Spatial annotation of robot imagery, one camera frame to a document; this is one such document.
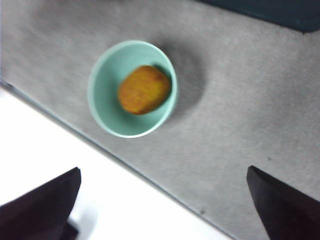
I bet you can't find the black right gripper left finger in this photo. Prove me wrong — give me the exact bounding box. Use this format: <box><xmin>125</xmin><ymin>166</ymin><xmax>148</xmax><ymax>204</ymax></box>
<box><xmin>0</xmin><ymin>166</ymin><xmax>82</xmax><ymax>240</ymax></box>

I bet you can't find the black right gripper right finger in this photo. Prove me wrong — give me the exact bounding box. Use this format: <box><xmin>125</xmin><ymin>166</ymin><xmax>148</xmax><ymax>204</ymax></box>
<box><xmin>246</xmin><ymin>165</ymin><xmax>320</xmax><ymax>240</ymax></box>

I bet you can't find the teal ribbed bowl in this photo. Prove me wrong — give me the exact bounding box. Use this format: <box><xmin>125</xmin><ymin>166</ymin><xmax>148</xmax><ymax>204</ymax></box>
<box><xmin>86</xmin><ymin>40</ymin><xmax>178</xmax><ymax>140</ymax></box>

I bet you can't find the orange-brown kiwifruit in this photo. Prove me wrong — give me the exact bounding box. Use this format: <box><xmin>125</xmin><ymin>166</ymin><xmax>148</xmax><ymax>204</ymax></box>
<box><xmin>117</xmin><ymin>65</ymin><xmax>173</xmax><ymax>116</ymax></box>

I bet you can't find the dark rectangular tray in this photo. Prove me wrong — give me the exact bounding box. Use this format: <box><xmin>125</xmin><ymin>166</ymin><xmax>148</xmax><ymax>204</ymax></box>
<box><xmin>194</xmin><ymin>0</ymin><xmax>320</xmax><ymax>34</ymax></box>

